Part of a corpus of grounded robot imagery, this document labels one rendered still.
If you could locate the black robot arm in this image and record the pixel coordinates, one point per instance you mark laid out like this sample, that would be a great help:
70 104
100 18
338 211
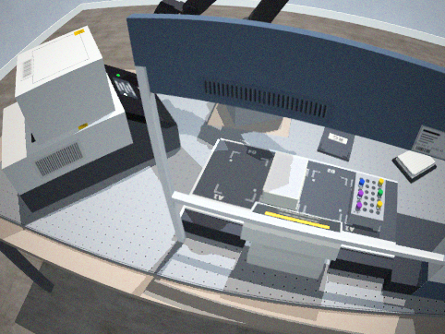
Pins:
266 10

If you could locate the white benchtop lab instrument with lid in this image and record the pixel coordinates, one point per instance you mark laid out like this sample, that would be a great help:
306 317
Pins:
88 126

